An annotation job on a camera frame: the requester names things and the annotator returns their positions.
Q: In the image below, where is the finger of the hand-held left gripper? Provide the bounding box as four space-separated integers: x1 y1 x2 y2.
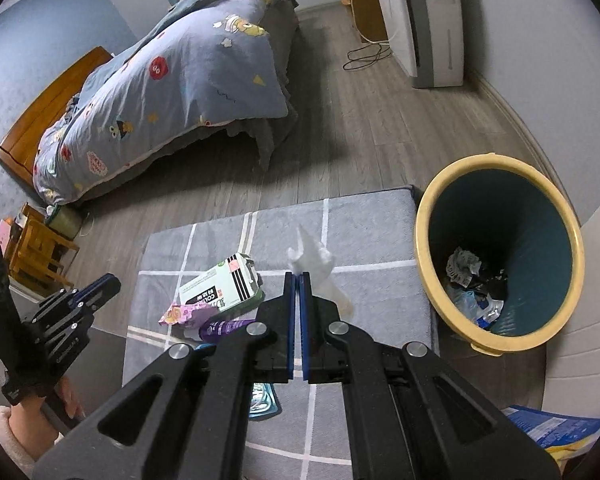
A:
82 287 122 314
75 272 122 302

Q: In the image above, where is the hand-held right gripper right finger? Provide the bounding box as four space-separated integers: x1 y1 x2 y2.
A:
298 271 563 480

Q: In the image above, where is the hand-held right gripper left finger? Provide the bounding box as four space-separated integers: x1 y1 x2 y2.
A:
32 271 299 480

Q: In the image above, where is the purple wrapper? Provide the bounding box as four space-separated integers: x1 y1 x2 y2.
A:
198 316 258 345

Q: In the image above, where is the white tissue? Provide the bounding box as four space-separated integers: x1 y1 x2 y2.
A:
286 224 355 318

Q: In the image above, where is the teal packet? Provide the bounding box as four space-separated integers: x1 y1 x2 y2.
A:
247 382 283 418

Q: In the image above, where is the pink wrapper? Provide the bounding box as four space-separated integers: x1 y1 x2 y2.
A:
160 302 216 331

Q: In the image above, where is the green white box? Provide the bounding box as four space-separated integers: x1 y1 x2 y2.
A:
178 252 266 318

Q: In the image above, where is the blue plastic bag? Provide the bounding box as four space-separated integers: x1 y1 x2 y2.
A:
450 287 506 331

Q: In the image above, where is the yellow rimmed teal bin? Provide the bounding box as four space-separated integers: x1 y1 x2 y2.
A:
414 154 586 353

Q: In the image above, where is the person's left forearm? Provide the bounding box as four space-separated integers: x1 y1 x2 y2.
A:
0 400 63 480

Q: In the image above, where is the person's left hand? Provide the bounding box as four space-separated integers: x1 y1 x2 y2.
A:
54 375 87 423

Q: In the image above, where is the wooden nightstand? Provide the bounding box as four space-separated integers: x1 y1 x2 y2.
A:
7 202 81 291

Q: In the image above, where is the grey plaid cushion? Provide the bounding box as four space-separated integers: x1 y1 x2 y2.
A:
122 186 438 480

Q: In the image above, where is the wooden bed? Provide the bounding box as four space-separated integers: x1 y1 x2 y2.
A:
0 0 301 206

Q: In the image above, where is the blue yellow printed bag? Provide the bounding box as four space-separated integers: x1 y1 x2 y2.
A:
502 404 600 461

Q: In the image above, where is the white panelled wardrobe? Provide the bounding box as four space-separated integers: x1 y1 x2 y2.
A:
542 180 600 411

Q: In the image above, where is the wooden cabinet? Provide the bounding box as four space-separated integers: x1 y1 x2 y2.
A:
336 0 391 43

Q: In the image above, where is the white air purifier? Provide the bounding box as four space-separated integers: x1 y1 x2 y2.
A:
369 0 466 89

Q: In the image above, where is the black cable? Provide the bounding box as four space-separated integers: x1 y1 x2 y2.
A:
342 42 396 71

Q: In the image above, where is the white cable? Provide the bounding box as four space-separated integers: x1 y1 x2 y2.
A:
349 0 391 45

